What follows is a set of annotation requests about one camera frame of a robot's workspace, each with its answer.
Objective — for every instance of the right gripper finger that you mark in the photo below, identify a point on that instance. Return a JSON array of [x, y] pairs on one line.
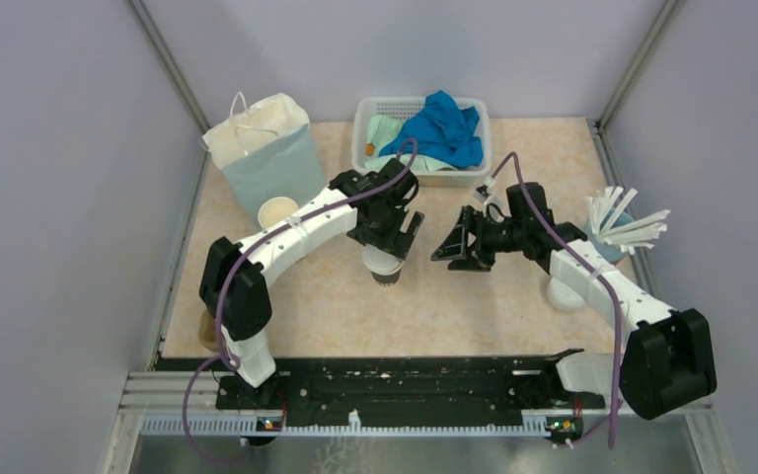
[[472, 264], [458, 244]]

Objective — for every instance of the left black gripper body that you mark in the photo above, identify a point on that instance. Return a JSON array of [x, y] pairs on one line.
[[386, 233]]

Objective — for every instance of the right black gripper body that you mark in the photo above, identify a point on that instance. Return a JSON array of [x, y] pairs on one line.
[[492, 239]]

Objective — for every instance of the stack of white lids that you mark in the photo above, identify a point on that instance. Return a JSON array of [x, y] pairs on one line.
[[562, 298]]

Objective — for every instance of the stack of paper cups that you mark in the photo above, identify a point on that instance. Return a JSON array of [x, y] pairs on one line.
[[274, 210]]

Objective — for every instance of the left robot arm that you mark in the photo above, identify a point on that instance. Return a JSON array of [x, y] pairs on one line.
[[237, 277]]

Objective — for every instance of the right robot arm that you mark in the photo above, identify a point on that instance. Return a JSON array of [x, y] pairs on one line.
[[667, 358]]

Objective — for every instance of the blue straw holder cup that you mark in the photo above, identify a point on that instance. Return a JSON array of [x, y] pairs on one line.
[[610, 253]]

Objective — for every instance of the mint green cloth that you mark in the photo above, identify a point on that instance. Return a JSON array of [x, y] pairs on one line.
[[381, 131]]

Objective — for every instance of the blue cloth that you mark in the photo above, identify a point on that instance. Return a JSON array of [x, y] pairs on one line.
[[443, 131]]

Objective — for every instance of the white plastic basket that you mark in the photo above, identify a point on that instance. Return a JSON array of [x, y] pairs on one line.
[[405, 107]]

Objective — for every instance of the pale blue paper bag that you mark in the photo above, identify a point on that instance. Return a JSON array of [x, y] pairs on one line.
[[266, 150]]

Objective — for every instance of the brown cardboard cup carrier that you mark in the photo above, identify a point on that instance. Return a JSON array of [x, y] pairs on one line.
[[206, 333]]

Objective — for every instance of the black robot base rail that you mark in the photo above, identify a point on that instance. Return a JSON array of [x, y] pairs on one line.
[[391, 396]]

